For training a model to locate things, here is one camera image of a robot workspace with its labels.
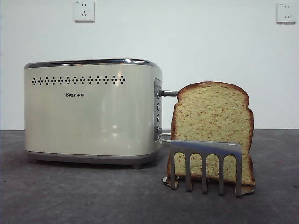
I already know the cream two-slot toaster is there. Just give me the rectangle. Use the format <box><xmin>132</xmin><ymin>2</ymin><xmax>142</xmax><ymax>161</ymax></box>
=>
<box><xmin>24</xmin><ymin>58</ymin><xmax>164</xmax><ymax>170</ymax></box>

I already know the white wall socket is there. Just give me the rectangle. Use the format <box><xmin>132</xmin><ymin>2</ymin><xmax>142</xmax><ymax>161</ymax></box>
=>
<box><xmin>74</xmin><ymin>0</ymin><xmax>96</xmax><ymax>23</ymax></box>
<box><xmin>276</xmin><ymin>2</ymin><xmax>297</xmax><ymax>25</ymax></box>

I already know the silver metal toast rack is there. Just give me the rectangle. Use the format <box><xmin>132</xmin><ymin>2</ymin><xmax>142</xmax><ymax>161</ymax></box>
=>
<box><xmin>162</xmin><ymin>140</ymin><xmax>256</xmax><ymax>199</ymax></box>

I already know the grey toaster lever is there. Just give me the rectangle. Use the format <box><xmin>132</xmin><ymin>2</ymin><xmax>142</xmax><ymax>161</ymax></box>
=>
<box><xmin>157</xmin><ymin>89</ymin><xmax>178</xmax><ymax>98</ymax></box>

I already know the white toaster power cable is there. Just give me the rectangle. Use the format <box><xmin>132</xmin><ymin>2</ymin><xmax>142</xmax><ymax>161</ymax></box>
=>
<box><xmin>160</xmin><ymin>132</ymin><xmax>173</xmax><ymax>144</ymax></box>

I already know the bread slice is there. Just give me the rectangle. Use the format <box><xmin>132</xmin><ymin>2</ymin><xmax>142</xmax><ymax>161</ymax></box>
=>
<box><xmin>164</xmin><ymin>81</ymin><xmax>256</xmax><ymax>187</ymax></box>

